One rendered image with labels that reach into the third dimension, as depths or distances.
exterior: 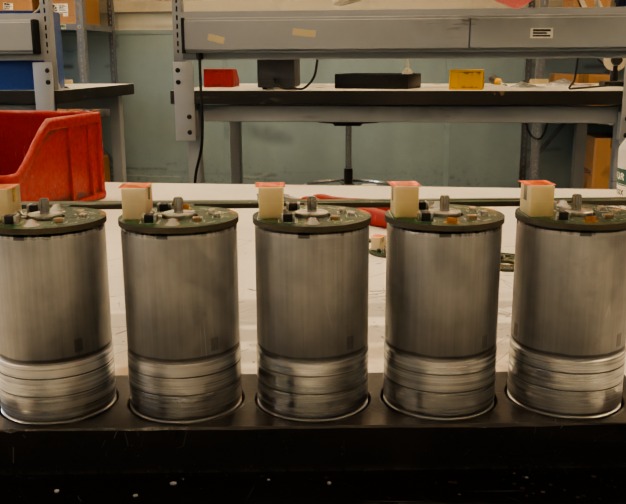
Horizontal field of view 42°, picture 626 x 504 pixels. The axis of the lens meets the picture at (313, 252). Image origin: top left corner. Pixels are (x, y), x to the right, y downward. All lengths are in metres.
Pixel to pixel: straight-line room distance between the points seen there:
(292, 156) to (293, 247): 4.48
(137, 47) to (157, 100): 0.31
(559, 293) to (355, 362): 0.04
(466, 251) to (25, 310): 0.09
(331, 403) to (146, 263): 0.05
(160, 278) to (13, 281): 0.03
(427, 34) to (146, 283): 2.29
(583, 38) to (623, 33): 0.11
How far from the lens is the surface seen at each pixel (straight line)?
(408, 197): 0.17
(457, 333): 0.17
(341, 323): 0.17
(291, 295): 0.17
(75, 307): 0.17
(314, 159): 4.62
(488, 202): 0.19
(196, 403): 0.18
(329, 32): 2.45
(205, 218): 0.17
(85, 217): 0.18
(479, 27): 2.45
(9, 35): 2.73
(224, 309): 0.17
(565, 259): 0.17
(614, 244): 0.18
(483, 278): 0.17
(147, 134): 4.82
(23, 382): 0.18
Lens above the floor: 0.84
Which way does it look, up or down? 13 degrees down
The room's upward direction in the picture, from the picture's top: straight up
